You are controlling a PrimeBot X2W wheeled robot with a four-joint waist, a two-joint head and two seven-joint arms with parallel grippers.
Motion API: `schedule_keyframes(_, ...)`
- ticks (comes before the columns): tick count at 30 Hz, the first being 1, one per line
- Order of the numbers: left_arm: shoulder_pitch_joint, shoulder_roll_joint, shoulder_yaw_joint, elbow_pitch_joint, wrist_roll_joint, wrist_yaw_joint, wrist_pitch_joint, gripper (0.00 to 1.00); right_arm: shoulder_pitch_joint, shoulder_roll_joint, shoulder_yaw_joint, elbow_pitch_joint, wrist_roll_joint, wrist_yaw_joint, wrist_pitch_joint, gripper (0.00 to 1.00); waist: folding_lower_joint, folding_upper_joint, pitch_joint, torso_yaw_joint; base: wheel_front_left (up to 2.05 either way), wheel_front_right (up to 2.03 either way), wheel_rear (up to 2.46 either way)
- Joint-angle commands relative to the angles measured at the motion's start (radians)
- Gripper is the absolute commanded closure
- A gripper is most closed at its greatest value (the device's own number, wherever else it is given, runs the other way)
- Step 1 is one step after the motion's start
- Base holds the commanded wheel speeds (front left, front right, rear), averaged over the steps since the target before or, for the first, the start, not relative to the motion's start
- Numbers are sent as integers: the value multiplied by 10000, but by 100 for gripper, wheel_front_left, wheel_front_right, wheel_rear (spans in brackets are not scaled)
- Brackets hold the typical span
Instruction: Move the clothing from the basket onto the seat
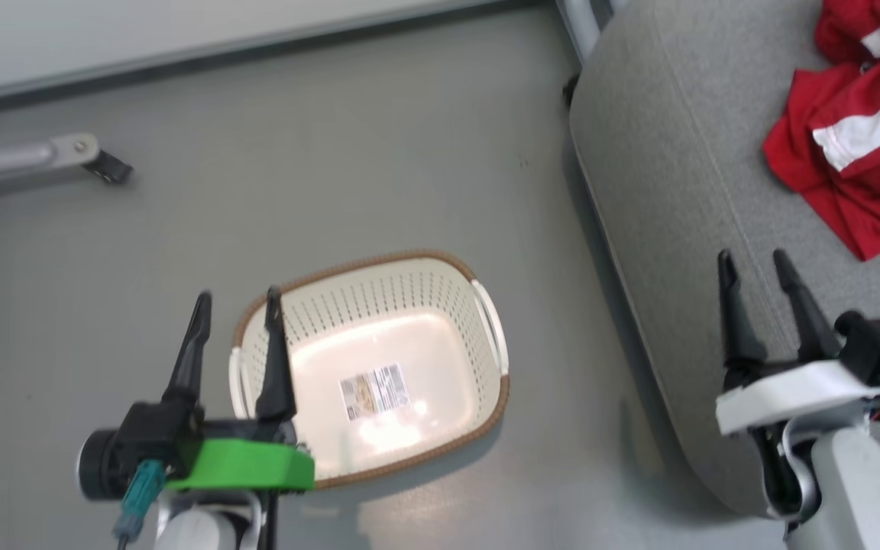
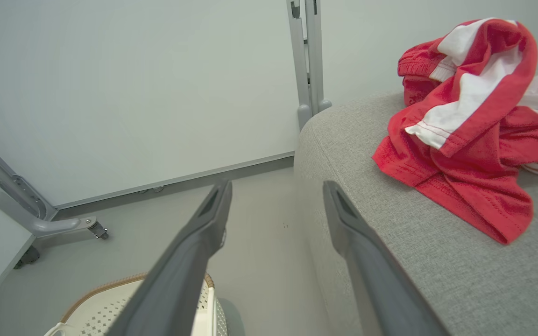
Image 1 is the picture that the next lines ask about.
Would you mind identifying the red and white jersey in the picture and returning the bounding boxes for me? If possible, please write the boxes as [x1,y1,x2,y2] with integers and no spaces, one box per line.
[762,0,880,262]

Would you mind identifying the teal left camera cable plug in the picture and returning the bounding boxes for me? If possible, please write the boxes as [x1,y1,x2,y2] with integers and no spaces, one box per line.
[112,458,167,548]

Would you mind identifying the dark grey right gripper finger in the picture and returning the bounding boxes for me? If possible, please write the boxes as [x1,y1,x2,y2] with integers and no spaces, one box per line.
[772,249,843,364]
[717,249,766,369]

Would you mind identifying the dark stand leg caster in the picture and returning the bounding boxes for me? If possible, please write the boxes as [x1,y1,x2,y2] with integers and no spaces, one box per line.
[82,150,134,186]

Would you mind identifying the white printed basket label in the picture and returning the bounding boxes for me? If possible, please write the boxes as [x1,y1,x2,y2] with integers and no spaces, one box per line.
[338,363,413,422]

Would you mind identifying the grey fabric sofa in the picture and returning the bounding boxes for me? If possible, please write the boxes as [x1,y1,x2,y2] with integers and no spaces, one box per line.
[568,0,880,520]

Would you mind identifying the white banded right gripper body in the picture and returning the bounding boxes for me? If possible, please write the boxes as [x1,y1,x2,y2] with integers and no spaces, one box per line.
[715,355,880,438]

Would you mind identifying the cream perforated laundry basket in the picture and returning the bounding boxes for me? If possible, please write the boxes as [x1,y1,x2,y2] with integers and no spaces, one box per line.
[228,249,511,490]

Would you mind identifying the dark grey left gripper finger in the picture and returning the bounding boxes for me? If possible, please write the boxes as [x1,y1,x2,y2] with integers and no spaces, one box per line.
[254,286,298,425]
[163,290,214,407]

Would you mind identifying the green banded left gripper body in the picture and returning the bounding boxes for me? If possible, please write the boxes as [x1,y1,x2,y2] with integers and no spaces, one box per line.
[163,416,317,493]

